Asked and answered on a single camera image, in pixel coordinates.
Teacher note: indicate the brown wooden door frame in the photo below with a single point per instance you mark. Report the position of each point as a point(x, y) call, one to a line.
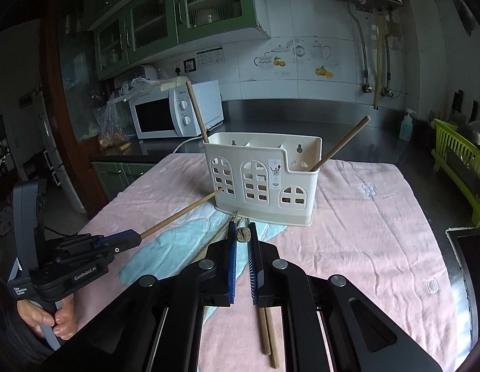
point(54, 85)

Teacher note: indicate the dark kitchen sink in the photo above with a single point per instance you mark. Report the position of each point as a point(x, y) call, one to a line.
point(472, 271)

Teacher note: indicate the green glass-door wall cabinet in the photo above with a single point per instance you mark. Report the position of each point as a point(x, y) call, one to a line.
point(170, 19)

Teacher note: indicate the small brown food piece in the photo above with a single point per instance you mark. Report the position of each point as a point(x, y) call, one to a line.
point(124, 147)

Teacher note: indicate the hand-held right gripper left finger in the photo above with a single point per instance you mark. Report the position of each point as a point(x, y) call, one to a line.
point(231, 267)

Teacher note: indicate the white plastic utensil holder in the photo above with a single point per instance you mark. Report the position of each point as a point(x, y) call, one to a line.
point(232, 151)

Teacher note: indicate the small brown mottled lump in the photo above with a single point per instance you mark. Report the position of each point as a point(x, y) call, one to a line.
point(243, 235)

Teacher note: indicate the brown wooden chopstick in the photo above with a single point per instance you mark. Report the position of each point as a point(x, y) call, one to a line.
point(209, 240)
point(178, 215)
point(264, 333)
point(214, 246)
point(197, 112)
point(272, 341)
point(340, 143)

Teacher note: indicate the printed wall chart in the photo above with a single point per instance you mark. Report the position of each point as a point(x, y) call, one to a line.
point(209, 57)

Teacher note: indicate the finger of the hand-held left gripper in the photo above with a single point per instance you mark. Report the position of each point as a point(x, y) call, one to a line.
point(108, 254)
point(121, 237)

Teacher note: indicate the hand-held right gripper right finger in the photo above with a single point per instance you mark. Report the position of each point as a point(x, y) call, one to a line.
point(254, 271)

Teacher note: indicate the person's left hand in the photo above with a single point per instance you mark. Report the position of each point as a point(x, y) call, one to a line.
point(63, 319)

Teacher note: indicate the white wall socket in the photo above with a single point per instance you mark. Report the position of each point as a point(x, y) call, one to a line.
point(178, 68)

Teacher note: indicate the pink and blue towel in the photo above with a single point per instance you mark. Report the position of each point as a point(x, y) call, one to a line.
point(360, 240)

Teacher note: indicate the metal bowl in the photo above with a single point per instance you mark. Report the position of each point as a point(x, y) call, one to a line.
point(476, 131)

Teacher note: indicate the cream block in clear bag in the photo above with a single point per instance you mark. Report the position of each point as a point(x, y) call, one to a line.
point(174, 83)

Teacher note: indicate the clear plastic food bag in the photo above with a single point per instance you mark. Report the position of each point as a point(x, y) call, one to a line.
point(110, 124)

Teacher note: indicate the lime green dish rack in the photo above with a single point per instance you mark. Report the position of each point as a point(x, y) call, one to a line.
point(456, 162)

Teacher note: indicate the white microwave oven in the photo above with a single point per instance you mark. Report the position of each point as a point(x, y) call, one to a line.
point(154, 118)

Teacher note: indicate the green base cabinet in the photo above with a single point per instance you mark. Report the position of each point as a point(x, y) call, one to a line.
point(119, 176)

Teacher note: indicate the person's left forearm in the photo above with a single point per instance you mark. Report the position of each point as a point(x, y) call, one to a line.
point(7, 337)

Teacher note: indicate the teal soap pump bottle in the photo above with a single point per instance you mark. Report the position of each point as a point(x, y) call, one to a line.
point(405, 128)

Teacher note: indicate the white countertop appliance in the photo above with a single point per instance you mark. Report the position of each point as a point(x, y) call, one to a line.
point(143, 75)

